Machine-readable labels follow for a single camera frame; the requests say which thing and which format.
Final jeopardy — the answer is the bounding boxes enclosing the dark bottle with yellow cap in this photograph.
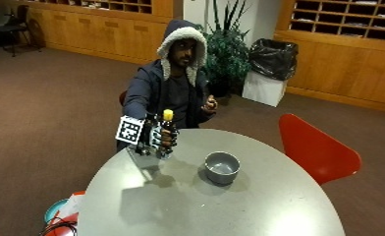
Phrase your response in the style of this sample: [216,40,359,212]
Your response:
[160,108,177,155]

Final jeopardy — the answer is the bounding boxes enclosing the white cube of black markers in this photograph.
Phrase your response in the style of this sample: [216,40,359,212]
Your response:
[114,115,146,146]

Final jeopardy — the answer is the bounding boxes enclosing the grey bowl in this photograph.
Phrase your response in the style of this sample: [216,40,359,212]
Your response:
[202,150,242,186]

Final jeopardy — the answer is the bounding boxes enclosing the the person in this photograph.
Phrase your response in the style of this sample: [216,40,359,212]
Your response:
[116,18,220,153]

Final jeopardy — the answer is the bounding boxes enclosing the green potted plant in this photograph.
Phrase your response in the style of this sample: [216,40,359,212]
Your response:
[197,0,253,98]

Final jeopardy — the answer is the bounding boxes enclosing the white plastic bag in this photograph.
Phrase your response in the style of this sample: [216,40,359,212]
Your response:
[60,192,85,219]

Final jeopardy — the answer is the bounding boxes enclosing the white bin with black bag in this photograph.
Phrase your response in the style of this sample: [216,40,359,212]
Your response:
[241,37,299,108]

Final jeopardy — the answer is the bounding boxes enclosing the teal round container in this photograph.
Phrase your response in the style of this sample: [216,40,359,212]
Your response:
[43,198,69,224]

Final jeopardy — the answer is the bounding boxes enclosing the wooden pigeonhole cabinet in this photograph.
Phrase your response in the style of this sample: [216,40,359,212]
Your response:
[8,0,176,66]
[273,0,385,115]

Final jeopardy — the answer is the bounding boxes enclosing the black chair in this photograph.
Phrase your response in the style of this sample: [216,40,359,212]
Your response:
[0,4,41,58]

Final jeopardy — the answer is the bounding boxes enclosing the black cable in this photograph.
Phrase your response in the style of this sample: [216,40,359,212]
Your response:
[39,216,79,236]

